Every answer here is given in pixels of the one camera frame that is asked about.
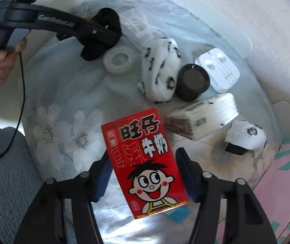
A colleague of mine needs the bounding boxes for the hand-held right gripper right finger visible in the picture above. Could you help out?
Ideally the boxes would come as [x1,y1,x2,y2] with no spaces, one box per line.
[176,147,279,244]

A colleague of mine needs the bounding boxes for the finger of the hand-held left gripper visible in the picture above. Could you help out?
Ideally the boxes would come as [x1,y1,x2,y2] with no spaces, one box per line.
[76,18,121,50]

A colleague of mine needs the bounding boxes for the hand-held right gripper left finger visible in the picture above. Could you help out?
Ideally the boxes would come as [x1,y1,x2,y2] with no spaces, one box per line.
[13,151,111,244]

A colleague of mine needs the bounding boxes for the clear tape roll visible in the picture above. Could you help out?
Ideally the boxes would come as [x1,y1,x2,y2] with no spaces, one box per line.
[103,46,135,75]

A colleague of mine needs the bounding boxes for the red milk carton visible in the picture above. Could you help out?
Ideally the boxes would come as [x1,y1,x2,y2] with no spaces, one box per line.
[101,107,189,219]

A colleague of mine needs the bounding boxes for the white round desktop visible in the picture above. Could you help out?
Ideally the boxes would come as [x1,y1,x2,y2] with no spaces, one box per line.
[150,0,253,56]

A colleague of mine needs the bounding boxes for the person's left hand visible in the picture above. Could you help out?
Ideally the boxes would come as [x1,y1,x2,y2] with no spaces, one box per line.
[0,38,28,87]

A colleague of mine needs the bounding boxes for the clear plastic bag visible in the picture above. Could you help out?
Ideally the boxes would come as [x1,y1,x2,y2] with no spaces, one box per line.
[121,7,158,40]

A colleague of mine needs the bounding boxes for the white tissue pack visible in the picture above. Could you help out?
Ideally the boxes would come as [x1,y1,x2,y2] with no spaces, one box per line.
[166,93,238,141]

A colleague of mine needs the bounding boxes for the white sock with black print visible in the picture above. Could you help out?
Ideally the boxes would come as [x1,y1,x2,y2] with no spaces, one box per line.
[138,38,181,103]

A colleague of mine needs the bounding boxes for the floral tablecloth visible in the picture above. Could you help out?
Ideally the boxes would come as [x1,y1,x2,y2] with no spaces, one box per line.
[18,0,281,244]

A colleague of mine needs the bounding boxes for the small white and black sock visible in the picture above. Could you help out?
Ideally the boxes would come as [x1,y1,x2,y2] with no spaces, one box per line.
[224,121,267,156]

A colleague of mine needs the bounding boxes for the pink box with teal rays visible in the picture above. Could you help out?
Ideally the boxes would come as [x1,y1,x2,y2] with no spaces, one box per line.
[216,135,290,244]

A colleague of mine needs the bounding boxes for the black round jar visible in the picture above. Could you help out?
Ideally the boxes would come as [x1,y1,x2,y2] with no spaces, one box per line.
[176,63,210,102]

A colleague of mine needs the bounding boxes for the grey fluffy blanket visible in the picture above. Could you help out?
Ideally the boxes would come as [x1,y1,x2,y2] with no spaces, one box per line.
[0,126,69,244]

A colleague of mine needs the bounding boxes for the white earphone case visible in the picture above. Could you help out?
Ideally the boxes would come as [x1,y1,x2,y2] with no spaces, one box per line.
[194,48,241,93]

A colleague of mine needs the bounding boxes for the white cardboard piece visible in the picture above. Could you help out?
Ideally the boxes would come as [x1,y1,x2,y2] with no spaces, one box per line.
[272,101,290,139]

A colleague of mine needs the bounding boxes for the black cable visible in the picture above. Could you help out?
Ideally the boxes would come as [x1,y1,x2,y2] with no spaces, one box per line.
[0,52,26,166]

